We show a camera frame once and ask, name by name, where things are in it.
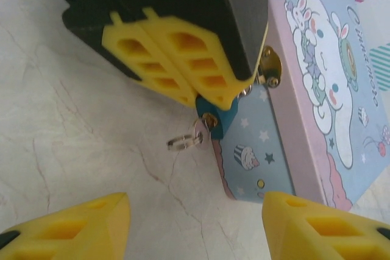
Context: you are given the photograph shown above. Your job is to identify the gold latch hasp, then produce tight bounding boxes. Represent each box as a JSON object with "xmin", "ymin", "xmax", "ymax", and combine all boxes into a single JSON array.
[{"xmin": 257, "ymin": 44, "xmax": 284, "ymax": 89}]

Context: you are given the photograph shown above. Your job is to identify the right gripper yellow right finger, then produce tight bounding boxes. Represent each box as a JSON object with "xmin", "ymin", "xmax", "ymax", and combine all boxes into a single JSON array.
[{"xmin": 262, "ymin": 191, "xmax": 390, "ymax": 260}]

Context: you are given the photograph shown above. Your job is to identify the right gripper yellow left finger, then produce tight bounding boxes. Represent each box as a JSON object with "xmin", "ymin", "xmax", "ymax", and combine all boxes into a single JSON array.
[{"xmin": 0, "ymin": 192, "xmax": 132, "ymax": 260}]

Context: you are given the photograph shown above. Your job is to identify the small teal padlock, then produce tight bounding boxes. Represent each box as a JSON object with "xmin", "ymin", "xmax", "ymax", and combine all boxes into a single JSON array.
[{"xmin": 194, "ymin": 94, "xmax": 239, "ymax": 141}]

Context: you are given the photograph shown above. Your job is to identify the pastel cartoon tin box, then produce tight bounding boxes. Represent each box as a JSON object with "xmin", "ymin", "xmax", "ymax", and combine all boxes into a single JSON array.
[{"xmin": 212, "ymin": 0, "xmax": 390, "ymax": 213}]

